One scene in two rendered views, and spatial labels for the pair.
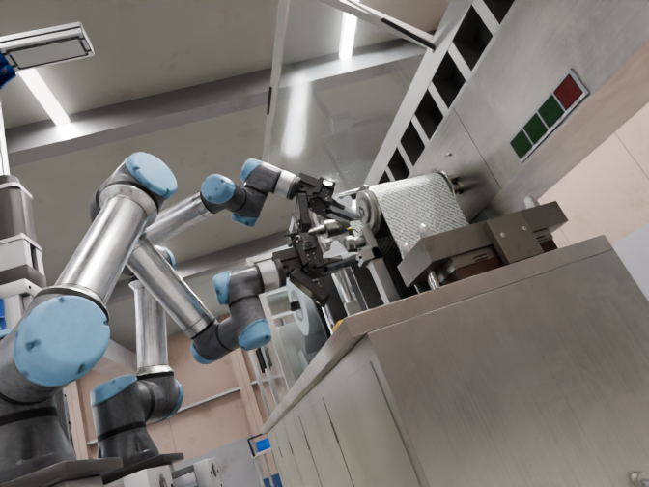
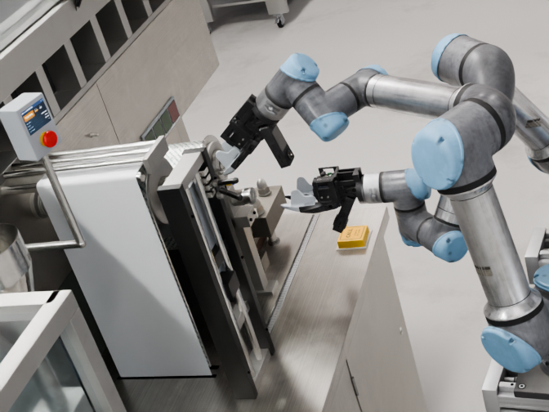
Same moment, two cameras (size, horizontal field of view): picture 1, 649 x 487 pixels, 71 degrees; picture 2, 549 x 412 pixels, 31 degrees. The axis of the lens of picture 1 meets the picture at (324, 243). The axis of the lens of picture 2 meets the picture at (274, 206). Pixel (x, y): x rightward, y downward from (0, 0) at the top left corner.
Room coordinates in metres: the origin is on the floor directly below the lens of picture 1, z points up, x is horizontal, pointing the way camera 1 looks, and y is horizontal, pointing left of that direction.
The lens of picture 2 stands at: (2.68, 1.39, 2.26)
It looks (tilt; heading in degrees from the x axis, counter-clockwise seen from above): 29 degrees down; 224
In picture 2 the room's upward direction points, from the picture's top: 17 degrees counter-clockwise
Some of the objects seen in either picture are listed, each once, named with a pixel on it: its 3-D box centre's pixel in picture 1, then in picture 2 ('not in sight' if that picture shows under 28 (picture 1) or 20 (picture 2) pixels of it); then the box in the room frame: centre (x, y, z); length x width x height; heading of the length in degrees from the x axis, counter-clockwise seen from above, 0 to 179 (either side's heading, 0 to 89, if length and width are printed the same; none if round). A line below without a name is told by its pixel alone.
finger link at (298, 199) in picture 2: (334, 260); (296, 199); (1.15, -0.01, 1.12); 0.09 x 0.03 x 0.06; 119
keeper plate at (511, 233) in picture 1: (513, 238); not in sight; (1.04, -0.41, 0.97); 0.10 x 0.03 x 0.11; 110
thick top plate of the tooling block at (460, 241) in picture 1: (481, 243); (208, 216); (1.12, -0.36, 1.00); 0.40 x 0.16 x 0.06; 110
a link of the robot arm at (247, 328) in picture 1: (245, 326); (417, 223); (1.04, 0.24, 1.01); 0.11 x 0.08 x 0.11; 61
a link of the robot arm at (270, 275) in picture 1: (268, 275); (372, 188); (1.06, 0.16, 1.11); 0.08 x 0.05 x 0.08; 20
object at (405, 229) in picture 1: (437, 240); not in sight; (1.22, -0.29, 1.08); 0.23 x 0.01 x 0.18; 110
